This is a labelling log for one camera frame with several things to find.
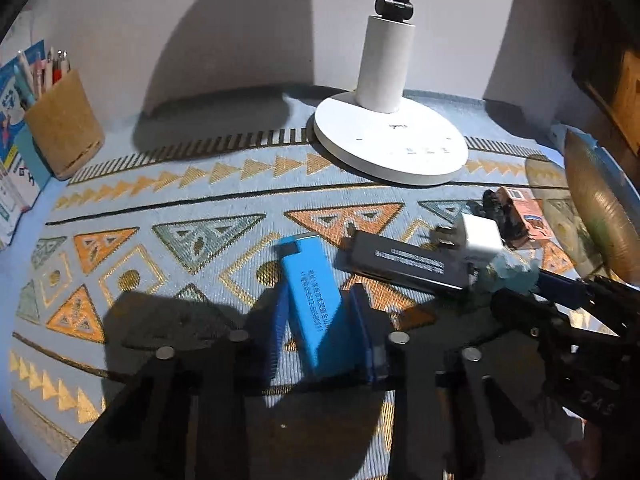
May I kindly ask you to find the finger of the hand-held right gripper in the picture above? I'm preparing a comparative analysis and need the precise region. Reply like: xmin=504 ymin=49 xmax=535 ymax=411
xmin=537 ymin=270 xmax=640 ymax=337
xmin=491 ymin=289 xmax=622 ymax=357

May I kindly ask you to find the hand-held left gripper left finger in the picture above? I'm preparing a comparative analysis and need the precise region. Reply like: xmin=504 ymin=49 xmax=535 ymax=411
xmin=55 ymin=280 xmax=291 ymax=480

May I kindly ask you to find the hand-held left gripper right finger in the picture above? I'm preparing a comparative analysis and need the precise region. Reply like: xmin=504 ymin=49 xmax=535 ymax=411
xmin=349 ymin=284 xmax=583 ymax=480

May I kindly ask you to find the light blue translucent figure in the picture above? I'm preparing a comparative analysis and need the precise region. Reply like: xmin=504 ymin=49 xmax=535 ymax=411
xmin=477 ymin=255 xmax=543 ymax=296

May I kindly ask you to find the blue rectangular box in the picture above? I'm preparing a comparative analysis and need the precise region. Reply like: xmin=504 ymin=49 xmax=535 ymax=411
xmin=276 ymin=235 xmax=361 ymax=378

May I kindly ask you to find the person's right hand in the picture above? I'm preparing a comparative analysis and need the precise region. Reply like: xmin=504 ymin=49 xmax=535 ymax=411
xmin=564 ymin=409 xmax=607 ymax=480

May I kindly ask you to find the pink small box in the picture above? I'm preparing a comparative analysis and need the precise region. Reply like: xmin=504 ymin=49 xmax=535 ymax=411
xmin=497 ymin=187 xmax=553 ymax=241

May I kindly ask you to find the brown toy figure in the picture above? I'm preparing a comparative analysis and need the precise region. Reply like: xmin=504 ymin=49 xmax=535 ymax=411
xmin=482 ymin=189 xmax=531 ymax=250

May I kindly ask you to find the dark grey rectangular device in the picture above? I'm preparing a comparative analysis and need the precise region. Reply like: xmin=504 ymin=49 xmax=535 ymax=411
xmin=334 ymin=230 xmax=476 ymax=301

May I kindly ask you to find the ribbed glass bowl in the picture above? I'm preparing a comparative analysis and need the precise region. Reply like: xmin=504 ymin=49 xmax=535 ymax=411
xmin=564 ymin=127 xmax=640 ymax=286

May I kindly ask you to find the white charger plug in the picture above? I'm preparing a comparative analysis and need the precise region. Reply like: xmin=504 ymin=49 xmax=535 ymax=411
xmin=432 ymin=212 xmax=503 ymax=263

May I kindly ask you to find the white desk lamp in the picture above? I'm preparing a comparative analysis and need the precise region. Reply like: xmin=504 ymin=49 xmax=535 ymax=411
xmin=313 ymin=0 xmax=470 ymax=186

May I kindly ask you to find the white printed booklet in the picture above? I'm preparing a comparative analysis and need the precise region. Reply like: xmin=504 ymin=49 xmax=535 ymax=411
xmin=0 ymin=150 xmax=43 ymax=248

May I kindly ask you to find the cork pen holder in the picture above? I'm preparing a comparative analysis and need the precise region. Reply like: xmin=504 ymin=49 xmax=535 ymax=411
xmin=24 ymin=67 xmax=106 ymax=181

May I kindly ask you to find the bunch of colourful pens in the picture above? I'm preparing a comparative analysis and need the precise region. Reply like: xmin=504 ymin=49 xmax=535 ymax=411
xmin=12 ymin=47 xmax=71 ymax=111

